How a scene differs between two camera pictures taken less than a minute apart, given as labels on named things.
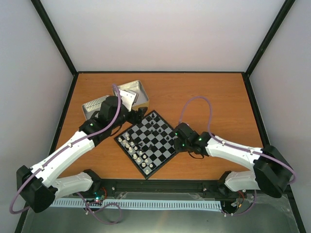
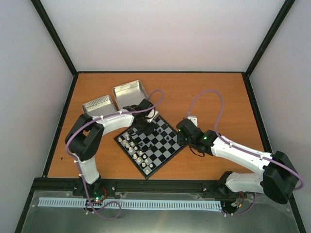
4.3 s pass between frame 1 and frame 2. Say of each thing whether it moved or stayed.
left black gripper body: moved
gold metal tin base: stayed
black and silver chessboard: stayed
